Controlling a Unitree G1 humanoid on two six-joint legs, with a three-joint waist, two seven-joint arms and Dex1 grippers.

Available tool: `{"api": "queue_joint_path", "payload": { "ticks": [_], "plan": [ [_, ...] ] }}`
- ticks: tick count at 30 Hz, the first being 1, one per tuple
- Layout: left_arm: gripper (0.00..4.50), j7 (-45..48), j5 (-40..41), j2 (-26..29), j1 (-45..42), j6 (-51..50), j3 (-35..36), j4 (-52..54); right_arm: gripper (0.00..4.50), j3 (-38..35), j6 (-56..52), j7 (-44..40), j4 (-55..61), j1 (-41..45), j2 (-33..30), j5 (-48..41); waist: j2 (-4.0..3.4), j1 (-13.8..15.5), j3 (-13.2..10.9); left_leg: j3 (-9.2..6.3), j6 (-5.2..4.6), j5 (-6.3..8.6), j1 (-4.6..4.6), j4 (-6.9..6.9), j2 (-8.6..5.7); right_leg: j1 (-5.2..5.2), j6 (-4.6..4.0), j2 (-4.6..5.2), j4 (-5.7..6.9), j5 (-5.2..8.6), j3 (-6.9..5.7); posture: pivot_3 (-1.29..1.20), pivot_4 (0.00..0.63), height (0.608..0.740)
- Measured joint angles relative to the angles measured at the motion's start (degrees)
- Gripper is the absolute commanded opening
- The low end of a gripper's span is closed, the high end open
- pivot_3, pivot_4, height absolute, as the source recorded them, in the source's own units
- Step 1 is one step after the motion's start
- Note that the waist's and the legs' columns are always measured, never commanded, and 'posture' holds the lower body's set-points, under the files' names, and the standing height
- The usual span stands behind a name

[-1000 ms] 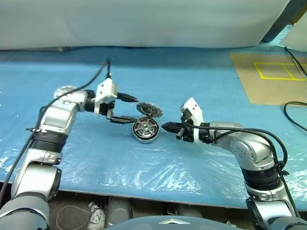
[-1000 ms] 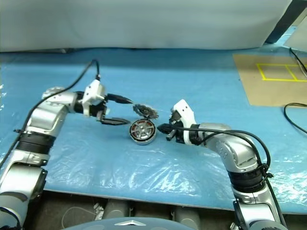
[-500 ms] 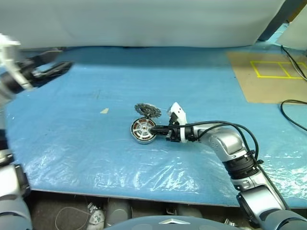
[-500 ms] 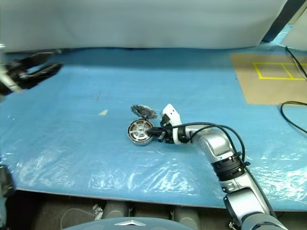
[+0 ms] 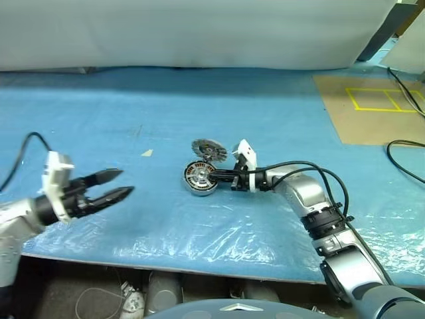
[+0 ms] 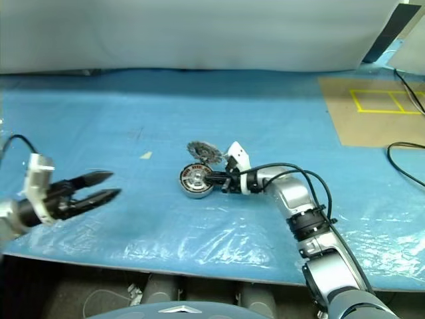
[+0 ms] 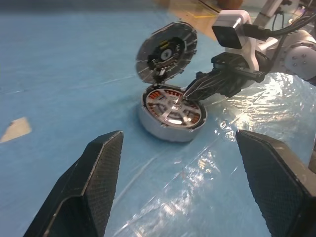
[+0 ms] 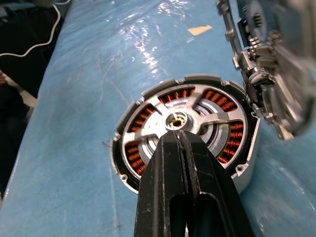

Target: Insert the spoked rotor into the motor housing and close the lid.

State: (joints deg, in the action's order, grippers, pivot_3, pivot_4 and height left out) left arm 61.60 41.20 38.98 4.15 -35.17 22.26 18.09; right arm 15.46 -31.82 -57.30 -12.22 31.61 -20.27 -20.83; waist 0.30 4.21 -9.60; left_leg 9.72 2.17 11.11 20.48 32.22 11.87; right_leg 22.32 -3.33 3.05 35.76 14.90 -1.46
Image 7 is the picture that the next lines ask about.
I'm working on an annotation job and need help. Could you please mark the grey round motor housing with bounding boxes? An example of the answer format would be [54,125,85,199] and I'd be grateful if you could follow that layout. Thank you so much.
[137,83,207,144]

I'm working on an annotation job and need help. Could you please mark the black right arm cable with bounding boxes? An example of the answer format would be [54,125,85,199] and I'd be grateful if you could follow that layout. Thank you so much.
[251,12,316,40]

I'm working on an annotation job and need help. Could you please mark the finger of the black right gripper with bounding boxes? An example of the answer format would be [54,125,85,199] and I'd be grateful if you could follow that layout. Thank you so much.
[185,79,237,102]
[182,70,224,97]

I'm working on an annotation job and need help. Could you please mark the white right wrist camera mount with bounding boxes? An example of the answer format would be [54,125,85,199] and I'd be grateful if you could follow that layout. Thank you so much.
[212,9,260,72]

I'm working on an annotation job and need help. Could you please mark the grey hinged motor lid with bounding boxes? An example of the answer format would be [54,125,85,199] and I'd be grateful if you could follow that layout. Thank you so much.
[135,21,198,83]

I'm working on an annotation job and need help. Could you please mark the beige tape patch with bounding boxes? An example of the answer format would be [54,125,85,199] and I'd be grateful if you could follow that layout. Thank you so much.
[0,117,32,144]

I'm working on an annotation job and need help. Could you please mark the clear plastic film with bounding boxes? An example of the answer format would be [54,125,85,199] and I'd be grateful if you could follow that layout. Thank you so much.
[116,73,316,237]

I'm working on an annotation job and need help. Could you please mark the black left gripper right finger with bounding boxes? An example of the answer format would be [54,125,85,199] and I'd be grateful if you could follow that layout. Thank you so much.
[236,129,316,237]

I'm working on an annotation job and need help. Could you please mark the silver spoked rotor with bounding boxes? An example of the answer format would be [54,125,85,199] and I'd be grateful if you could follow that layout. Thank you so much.
[146,87,202,129]

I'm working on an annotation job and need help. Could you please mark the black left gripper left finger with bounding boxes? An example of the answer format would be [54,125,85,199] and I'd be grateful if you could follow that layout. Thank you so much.
[23,130,123,237]

